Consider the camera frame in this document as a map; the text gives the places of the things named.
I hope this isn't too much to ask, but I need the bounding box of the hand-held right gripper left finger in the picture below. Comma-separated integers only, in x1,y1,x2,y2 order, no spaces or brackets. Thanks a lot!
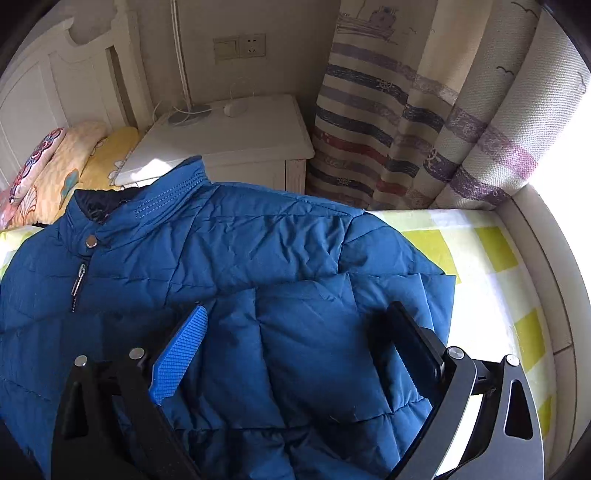
52,303,209,480

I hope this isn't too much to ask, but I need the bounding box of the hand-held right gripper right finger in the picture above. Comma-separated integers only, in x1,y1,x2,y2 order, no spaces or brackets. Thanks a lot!
368,301,542,480

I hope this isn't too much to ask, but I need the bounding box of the blue puffer jacket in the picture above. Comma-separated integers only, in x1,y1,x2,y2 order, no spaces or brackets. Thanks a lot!
0,155,459,480

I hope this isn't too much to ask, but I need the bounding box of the yellow checked bed sheet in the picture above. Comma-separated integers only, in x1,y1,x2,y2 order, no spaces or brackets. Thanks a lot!
0,209,555,480

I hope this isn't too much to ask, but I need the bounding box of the white window sill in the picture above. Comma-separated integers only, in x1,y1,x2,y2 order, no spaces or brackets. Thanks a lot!
496,182,591,480

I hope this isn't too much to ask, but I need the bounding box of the yellow patterned pillow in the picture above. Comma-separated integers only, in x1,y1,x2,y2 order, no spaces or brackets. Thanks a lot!
10,121,140,228

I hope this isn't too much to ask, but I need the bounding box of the white bedside table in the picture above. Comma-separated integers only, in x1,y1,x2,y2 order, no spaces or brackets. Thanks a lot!
114,94,315,195

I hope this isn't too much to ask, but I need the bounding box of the striped nautical curtain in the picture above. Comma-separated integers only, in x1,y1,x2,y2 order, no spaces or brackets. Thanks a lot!
305,0,591,210

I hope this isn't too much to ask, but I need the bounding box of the floral pink pillow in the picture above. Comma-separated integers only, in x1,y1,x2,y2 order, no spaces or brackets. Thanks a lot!
0,127,66,230

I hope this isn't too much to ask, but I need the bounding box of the white wooden headboard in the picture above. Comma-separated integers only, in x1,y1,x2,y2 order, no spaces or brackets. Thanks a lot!
0,0,153,190

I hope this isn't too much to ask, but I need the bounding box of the wall power socket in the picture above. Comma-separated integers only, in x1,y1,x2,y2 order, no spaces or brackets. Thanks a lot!
239,33,267,59

